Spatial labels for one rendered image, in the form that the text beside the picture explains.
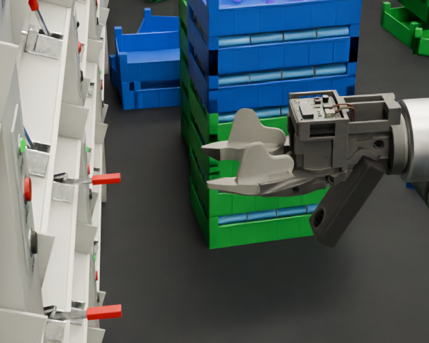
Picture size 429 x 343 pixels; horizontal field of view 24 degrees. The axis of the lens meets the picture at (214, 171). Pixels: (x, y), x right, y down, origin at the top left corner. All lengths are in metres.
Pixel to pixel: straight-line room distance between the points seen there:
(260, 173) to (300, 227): 1.10
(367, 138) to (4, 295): 0.52
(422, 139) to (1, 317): 0.54
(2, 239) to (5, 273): 0.03
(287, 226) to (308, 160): 1.08
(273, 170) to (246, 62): 0.88
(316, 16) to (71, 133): 0.69
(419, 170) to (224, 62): 0.88
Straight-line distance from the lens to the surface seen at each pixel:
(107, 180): 1.23
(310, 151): 1.04
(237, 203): 2.05
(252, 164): 1.03
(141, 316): 1.92
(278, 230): 2.12
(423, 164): 1.06
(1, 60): 0.58
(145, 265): 2.06
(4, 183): 0.62
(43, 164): 0.91
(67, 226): 1.20
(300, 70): 1.96
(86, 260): 1.48
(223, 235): 2.09
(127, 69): 2.63
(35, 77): 1.10
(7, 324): 0.68
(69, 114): 1.37
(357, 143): 1.07
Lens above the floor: 1.19
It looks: 30 degrees down
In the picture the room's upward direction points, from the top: straight up
